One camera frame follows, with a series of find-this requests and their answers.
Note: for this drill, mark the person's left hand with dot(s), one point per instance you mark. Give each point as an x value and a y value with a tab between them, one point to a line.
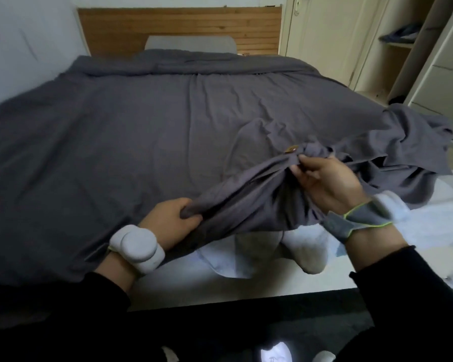
166	222

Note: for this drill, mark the person's right hand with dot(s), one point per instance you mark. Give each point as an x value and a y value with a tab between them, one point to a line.
332	184

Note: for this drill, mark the round wooden button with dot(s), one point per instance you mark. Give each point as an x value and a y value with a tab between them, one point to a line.
291	149

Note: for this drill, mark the gray duvet cover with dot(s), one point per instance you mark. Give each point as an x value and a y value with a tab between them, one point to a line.
117	147

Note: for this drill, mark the person's right forearm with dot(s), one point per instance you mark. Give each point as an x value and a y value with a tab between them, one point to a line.
400	290

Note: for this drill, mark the person's left forearm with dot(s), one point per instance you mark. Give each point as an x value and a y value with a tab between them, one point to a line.
117	271

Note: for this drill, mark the person's white left shoe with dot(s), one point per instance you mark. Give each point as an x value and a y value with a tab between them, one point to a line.
170	355

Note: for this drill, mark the person's white shoe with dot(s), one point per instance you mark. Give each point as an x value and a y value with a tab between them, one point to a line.
170	355
322	357

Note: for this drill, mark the person's white right shoe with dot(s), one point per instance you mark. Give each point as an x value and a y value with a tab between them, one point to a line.
322	357

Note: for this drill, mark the dark item in wardrobe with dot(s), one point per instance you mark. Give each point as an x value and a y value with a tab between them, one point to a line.
396	100

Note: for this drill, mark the cream wardrobe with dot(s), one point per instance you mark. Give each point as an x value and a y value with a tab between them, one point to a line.
377	71

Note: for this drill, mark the cream room door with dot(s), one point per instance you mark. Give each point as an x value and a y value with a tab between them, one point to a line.
324	33

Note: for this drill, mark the cream panelled sliding door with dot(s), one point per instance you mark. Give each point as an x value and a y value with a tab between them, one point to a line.
445	82

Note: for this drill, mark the folded blue clothes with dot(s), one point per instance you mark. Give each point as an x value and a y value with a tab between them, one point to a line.
404	34

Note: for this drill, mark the gray pillow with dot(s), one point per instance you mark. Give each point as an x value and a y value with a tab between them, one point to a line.
192	44

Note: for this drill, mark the wooden slatted headboard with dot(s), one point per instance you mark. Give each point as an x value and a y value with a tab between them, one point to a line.
136	28

